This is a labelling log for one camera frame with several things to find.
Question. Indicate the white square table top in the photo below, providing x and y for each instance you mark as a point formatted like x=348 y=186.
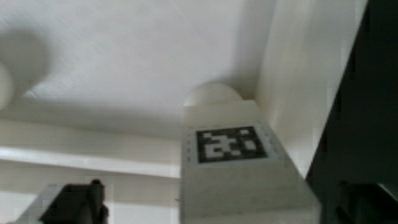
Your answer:
x=103 y=60

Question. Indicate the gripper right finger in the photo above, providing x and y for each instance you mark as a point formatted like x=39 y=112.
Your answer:
x=366 y=203

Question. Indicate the white table leg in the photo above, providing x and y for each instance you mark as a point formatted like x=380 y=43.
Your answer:
x=242 y=187

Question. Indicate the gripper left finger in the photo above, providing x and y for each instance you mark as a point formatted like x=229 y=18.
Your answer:
x=78 y=207

